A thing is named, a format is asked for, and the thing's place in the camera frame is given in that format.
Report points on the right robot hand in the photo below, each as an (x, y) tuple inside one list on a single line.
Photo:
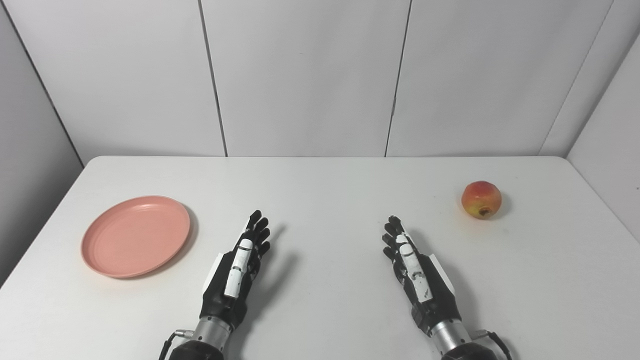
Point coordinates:
[(422, 285)]

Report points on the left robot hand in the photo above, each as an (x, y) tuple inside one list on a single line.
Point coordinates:
[(235, 280)]

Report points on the red yellow apple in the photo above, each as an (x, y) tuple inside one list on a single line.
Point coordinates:
[(481, 199)]

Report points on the pink plate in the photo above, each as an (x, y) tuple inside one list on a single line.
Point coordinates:
[(135, 237)]

